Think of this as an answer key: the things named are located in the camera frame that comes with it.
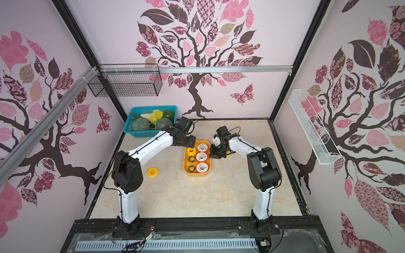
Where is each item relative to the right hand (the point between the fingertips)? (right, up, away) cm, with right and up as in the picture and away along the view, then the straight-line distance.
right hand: (210, 157), depth 93 cm
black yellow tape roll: (-11, -2, +5) cm, 13 cm away
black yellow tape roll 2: (-11, -7, +1) cm, 14 cm away
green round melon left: (-46, +21, +9) cm, 51 cm away
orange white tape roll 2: (-5, 0, +2) cm, 6 cm away
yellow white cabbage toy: (-41, +27, +21) cm, 53 cm away
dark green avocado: (-30, +28, +20) cm, 45 cm away
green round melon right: (-32, +22, +11) cm, 40 cm away
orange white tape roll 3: (-5, -6, -3) cm, 8 cm away
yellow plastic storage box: (-9, -4, +3) cm, 10 cm away
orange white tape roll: (-5, +5, +6) cm, 9 cm away
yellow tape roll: (-12, +3, +5) cm, 13 cm away
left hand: (-13, +8, -1) cm, 15 cm away
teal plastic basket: (-57, +18, +14) cm, 61 cm away
